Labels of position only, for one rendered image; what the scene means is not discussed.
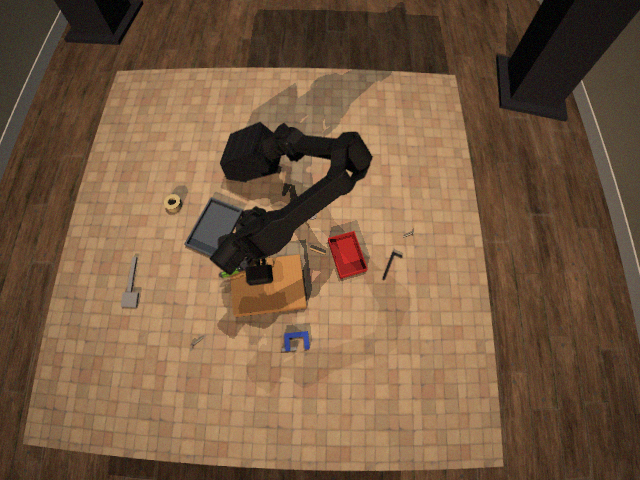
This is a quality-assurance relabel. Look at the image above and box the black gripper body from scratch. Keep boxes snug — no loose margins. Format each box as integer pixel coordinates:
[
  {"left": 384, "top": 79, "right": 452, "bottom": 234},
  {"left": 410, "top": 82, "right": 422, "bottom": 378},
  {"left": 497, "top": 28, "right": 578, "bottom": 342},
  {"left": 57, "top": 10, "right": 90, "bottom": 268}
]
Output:
[{"left": 241, "top": 209, "right": 273, "bottom": 286}]

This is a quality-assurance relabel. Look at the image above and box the blue c-shaped clamp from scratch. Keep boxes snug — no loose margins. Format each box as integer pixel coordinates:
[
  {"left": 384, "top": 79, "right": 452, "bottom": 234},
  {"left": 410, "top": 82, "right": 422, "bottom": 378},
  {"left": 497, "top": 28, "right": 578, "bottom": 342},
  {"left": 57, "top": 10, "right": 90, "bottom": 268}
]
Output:
[{"left": 281, "top": 331, "right": 310, "bottom": 352}]

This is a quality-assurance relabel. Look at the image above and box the red tray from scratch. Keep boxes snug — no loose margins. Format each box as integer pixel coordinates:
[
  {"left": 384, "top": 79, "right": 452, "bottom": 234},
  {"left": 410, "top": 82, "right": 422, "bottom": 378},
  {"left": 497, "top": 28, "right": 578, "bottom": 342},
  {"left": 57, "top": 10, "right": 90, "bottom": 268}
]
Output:
[{"left": 328, "top": 231, "right": 368, "bottom": 279}]

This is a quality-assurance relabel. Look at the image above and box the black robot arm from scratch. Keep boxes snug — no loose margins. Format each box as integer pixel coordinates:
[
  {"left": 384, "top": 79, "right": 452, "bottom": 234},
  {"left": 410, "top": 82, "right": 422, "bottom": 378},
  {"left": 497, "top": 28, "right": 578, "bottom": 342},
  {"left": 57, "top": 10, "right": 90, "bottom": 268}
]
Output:
[{"left": 209, "top": 123, "right": 373, "bottom": 275}]

